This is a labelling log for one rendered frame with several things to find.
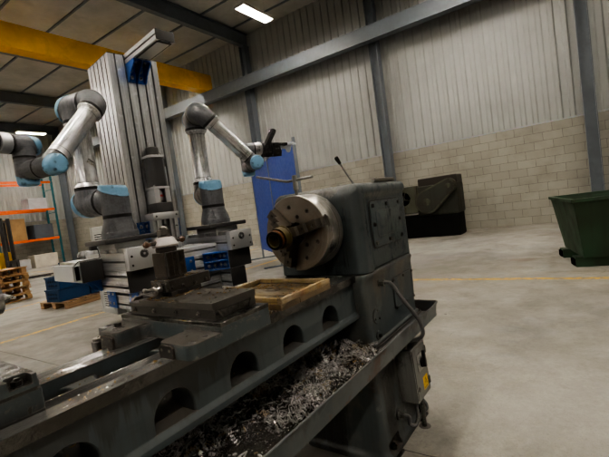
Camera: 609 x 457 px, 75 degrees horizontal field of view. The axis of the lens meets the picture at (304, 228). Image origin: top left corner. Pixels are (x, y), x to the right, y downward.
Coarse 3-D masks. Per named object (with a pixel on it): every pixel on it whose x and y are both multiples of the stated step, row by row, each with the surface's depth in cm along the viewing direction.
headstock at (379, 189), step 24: (312, 192) 179; (336, 192) 170; (360, 192) 168; (384, 192) 190; (360, 216) 166; (384, 216) 187; (360, 240) 166; (384, 240) 186; (336, 264) 173; (360, 264) 166
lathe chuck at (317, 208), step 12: (276, 204) 168; (288, 204) 164; (300, 204) 161; (312, 204) 158; (324, 204) 162; (288, 216) 165; (300, 216) 162; (312, 216) 158; (324, 228) 156; (336, 228) 161; (300, 240) 171; (312, 240) 160; (324, 240) 156; (336, 240) 162; (276, 252) 171; (300, 252) 164; (312, 252) 160; (324, 252) 157; (300, 264) 165; (312, 264) 161
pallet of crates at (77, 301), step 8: (48, 280) 703; (48, 288) 704; (56, 288) 694; (64, 288) 700; (72, 288) 714; (80, 288) 726; (88, 288) 739; (48, 296) 705; (56, 296) 694; (64, 296) 699; (72, 296) 712; (80, 296) 724; (88, 296) 718; (96, 296) 731; (40, 304) 717; (48, 304) 720; (56, 304) 699; (64, 304) 685; (72, 304) 690; (80, 304) 702
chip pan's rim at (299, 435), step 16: (416, 304) 216; (432, 304) 211; (416, 320) 182; (400, 336) 170; (384, 352) 155; (368, 368) 143; (352, 384) 133; (336, 400) 125; (320, 416) 117; (304, 432) 110; (272, 448) 98; (288, 448) 104
